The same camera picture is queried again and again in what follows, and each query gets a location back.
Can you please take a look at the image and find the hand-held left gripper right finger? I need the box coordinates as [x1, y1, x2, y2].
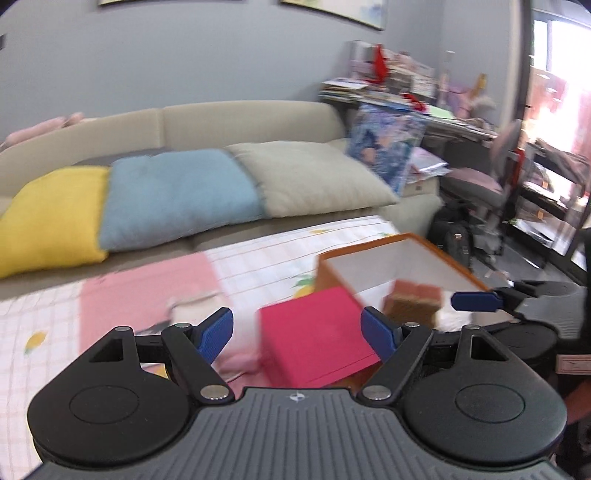
[360, 307, 522, 401]

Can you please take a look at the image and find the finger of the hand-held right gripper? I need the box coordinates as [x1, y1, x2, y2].
[451, 281, 539, 317]

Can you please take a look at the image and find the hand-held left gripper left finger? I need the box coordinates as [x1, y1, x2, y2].
[69, 308, 234, 403]

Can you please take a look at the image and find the brown sponge block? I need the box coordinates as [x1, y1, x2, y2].
[385, 279, 443, 330]

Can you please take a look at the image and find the orange cardboard box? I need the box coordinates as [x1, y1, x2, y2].
[316, 233, 522, 391]

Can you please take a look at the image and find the person's right forearm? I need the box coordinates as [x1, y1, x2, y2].
[566, 381, 591, 428]

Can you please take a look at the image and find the pink cloth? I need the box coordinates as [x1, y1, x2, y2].
[217, 350, 265, 384]

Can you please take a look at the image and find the magenta storage box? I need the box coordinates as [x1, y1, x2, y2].
[257, 286, 384, 388]

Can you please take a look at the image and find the black backpack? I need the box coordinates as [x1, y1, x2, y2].
[428, 203, 474, 271]

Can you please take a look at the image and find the pink and white checked mat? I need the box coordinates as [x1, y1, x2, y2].
[0, 215, 403, 480]

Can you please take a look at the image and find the black metal rack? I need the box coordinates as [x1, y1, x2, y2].
[508, 138, 591, 283]

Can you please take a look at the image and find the pink and grey desk chair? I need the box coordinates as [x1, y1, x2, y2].
[441, 119, 525, 267]

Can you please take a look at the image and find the pink plastic bag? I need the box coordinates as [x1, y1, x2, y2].
[409, 147, 454, 184]

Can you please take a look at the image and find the light blue pillow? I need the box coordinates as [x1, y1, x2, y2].
[98, 148, 268, 253]

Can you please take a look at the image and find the grey-green pillow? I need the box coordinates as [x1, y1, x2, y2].
[225, 141, 400, 219]

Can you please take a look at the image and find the cluttered desk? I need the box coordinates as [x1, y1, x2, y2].
[360, 90, 500, 145]

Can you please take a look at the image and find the blue printed pillow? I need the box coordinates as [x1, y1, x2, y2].
[346, 104, 428, 195]

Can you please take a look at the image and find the yellow pillow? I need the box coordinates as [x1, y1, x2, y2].
[0, 166, 110, 280]

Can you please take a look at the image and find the purple unicorn plush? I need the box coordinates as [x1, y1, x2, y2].
[443, 76, 498, 121]

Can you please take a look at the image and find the beige sofa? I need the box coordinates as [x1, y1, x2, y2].
[0, 99, 445, 287]

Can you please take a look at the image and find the desk calendar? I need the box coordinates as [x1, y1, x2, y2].
[411, 65, 437, 97]

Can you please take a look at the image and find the stack of books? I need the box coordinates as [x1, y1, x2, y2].
[318, 78, 371, 105]

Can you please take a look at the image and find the red hanging ornament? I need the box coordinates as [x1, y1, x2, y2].
[372, 44, 391, 86]

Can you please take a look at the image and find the pink plush toy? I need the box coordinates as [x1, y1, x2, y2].
[0, 112, 86, 149]

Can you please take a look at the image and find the large framed wall picture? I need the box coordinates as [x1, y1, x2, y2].
[279, 0, 387, 32]

